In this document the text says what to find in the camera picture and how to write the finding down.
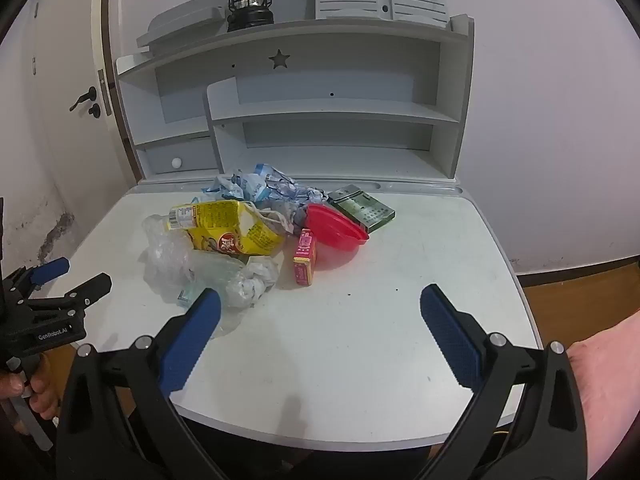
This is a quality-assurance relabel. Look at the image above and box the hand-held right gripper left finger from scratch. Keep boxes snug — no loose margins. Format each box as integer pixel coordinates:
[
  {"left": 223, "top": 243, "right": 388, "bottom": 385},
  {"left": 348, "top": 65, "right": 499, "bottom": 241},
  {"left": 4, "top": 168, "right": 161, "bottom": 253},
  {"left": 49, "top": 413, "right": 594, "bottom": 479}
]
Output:
[{"left": 55, "top": 287, "right": 223, "bottom": 480}]

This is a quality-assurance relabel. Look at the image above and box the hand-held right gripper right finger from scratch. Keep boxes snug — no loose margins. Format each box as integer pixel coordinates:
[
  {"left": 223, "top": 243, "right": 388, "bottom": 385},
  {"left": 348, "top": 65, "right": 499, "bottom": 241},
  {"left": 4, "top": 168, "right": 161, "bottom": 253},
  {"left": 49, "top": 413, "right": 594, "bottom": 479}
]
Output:
[{"left": 419, "top": 284, "right": 589, "bottom": 480}]

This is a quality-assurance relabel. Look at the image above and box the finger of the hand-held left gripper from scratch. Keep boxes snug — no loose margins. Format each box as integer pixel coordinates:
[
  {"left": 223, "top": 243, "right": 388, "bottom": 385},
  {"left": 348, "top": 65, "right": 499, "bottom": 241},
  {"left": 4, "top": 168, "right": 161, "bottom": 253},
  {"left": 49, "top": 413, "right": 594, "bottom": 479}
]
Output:
[
  {"left": 11, "top": 257, "right": 71, "bottom": 295},
  {"left": 20, "top": 272, "right": 113, "bottom": 320}
]

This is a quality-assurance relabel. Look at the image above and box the clear plastic bag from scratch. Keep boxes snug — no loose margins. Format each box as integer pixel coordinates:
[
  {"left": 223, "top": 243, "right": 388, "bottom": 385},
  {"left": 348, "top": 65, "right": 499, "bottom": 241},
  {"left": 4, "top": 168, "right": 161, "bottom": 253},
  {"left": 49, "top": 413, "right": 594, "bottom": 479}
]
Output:
[{"left": 142, "top": 214, "right": 251, "bottom": 311}]

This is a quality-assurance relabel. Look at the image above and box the white tissue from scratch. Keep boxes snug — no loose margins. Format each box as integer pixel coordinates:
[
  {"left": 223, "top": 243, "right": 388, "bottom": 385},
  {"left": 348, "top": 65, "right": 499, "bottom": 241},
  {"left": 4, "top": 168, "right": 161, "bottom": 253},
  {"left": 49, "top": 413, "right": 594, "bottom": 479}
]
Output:
[{"left": 226, "top": 255, "right": 281, "bottom": 309}]

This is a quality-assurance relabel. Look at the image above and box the yellow snack bag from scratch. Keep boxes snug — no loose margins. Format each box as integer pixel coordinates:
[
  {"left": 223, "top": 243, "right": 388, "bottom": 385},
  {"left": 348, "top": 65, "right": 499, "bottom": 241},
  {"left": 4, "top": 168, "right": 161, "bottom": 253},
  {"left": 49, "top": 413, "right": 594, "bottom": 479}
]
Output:
[{"left": 167, "top": 199, "right": 287, "bottom": 257}]

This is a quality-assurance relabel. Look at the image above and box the small pink box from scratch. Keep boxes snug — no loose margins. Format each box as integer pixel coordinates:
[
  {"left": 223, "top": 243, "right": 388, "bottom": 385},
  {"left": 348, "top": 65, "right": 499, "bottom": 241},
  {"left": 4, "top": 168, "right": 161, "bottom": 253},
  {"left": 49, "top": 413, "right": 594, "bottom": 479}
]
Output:
[{"left": 293, "top": 228, "right": 318, "bottom": 287}]

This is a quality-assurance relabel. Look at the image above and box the blue white wrapper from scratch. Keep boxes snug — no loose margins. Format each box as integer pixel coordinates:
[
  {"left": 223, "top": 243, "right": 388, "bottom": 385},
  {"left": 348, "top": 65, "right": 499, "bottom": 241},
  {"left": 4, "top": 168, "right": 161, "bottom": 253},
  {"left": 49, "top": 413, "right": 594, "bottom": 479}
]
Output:
[{"left": 201, "top": 162, "right": 328, "bottom": 212}]

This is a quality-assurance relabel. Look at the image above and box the person's left hand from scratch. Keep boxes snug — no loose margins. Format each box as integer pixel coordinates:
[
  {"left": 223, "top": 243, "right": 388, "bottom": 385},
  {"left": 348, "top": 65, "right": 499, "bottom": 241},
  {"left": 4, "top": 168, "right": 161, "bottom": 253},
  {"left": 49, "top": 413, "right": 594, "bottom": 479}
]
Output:
[{"left": 0, "top": 352, "right": 63, "bottom": 435}]

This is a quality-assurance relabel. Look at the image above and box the white door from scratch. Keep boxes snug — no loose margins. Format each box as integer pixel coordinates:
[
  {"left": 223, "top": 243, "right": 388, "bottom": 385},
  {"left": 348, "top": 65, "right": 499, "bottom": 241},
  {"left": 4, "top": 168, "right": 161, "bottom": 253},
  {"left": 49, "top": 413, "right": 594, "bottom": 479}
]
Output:
[{"left": 0, "top": 0, "right": 132, "bottom": 281}]

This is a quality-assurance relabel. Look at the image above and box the grey crumpled plastic bag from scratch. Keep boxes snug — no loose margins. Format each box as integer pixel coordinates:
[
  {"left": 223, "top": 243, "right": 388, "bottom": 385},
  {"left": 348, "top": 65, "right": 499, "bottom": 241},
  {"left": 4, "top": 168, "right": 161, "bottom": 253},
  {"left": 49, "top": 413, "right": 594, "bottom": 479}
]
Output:
[{"left": 257, "top": 199, "right": 310, "bottom": 236}]

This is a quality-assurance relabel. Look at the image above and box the white drawer with round knob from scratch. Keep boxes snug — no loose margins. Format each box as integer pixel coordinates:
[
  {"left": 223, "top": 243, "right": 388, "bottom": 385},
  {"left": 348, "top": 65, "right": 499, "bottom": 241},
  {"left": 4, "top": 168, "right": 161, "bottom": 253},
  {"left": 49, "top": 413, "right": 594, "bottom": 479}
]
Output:
[{"left": 134, "top": 135, "right": 220, "bottom": 177}]

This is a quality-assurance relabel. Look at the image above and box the person's bare leg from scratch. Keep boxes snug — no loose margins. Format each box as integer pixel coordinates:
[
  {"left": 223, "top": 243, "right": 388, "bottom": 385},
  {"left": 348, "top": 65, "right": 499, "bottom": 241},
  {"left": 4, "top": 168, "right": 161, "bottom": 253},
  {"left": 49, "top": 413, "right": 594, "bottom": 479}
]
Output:
[{"left": 565, "top": 309, "right": 640, "bottom": 480}]

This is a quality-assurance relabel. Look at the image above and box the red plastic bowl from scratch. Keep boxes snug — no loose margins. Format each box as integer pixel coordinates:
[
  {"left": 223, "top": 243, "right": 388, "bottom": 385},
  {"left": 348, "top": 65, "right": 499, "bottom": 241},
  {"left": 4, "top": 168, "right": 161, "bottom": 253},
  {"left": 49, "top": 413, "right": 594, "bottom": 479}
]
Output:
[{"left": 303, "top": 202, "right": 371, "bottom": 262}]

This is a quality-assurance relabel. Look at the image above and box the white desk shelf unit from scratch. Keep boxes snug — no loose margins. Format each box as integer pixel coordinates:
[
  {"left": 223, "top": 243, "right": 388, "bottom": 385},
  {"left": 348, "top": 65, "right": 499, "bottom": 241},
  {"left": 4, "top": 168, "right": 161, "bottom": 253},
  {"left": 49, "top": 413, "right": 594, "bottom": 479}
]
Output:
[{"left": 115, "top": 14, "right": 476, "bottom": 186}]

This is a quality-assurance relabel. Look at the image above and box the grey flat board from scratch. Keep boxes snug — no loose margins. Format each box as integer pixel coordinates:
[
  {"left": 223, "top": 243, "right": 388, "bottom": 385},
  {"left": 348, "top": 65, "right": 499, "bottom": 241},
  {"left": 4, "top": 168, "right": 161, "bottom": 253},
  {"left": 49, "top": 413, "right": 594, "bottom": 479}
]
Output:
[{"left": 136, "top": 4, "right": 229, "bottom": 50}]

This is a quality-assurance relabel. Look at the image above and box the black door handle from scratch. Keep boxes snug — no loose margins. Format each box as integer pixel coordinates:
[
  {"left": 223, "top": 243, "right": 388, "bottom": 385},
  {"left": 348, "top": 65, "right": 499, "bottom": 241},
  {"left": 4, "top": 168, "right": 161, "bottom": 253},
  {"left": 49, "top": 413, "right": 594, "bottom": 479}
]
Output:
[{"left": 69, "top": 86, "right": 102, "bottom": 119}]

